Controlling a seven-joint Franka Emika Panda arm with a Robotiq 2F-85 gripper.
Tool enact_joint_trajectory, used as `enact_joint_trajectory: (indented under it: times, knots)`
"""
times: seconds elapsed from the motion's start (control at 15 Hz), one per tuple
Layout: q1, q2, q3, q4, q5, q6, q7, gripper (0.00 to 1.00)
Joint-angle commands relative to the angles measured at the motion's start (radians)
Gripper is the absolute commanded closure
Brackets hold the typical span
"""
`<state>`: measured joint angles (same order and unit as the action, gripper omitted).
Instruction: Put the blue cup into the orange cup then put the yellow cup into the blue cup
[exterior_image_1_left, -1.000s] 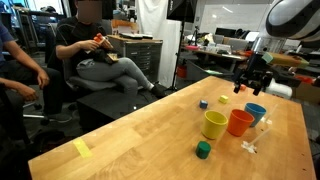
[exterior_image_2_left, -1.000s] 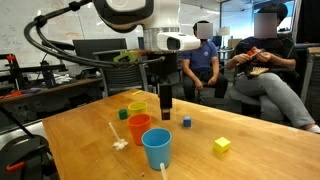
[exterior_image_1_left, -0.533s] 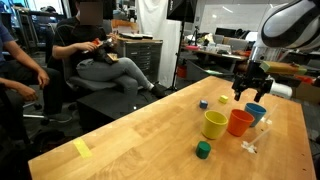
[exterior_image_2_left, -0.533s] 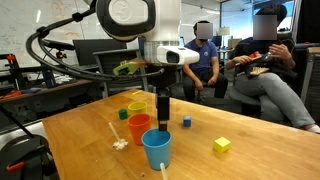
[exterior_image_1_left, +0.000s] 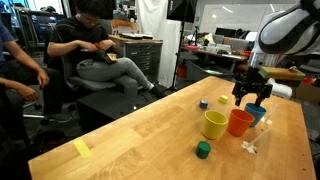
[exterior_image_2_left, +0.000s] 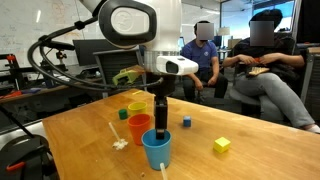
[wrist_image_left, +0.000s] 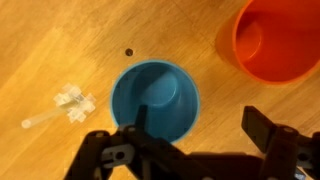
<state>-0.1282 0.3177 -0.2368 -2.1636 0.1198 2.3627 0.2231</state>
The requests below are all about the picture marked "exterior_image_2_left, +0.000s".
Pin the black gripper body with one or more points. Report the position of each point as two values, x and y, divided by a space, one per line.
163 85

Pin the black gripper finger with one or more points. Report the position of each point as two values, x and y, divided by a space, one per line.
160 113

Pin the yellow plastic cup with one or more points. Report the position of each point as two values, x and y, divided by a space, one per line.
137 109

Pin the blue plastic cup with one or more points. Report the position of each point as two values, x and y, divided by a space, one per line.
156 155

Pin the orange plastic cup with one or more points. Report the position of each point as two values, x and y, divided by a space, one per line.
136 128

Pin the yellow flat block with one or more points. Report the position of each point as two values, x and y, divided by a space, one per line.
137 92

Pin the blue cube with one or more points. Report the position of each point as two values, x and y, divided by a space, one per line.
187 121

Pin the green octagonal block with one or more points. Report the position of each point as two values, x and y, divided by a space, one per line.
123 114

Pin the person in blue shirt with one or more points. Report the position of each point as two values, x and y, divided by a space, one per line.
203 53

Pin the clear straw with white tape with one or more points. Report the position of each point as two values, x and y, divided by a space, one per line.
120 144

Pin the grey mesh office chair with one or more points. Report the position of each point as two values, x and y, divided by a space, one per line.
110 66

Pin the yellow cube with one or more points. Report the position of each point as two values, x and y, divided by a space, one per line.
221 145

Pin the white lampshade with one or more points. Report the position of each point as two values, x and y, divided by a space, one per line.
224 31

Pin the brown cardboard box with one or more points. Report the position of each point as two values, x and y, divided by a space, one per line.
234 44

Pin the wide black monitor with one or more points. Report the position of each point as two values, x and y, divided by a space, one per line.
86 50

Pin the orange toy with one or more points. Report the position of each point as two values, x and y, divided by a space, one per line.
256 59

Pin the small wooden board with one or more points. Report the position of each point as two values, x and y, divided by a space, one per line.
259 71

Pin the person in black shirt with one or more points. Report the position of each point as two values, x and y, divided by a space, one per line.
276 90

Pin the round black device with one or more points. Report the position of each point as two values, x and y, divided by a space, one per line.
30 146

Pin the long wooden desk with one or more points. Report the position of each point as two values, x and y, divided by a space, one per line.
20 95

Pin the black rod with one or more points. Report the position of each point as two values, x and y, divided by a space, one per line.
16 121

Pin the grey drawer cabinet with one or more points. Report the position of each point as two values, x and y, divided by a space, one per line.
313 83

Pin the flat orange item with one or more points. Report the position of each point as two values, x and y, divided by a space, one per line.
10 95

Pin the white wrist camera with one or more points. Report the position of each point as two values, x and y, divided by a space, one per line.
176 65

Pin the green printed mount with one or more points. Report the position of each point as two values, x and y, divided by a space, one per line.
125 76

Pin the black frame with red knob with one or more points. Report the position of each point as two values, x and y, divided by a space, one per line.
20 68

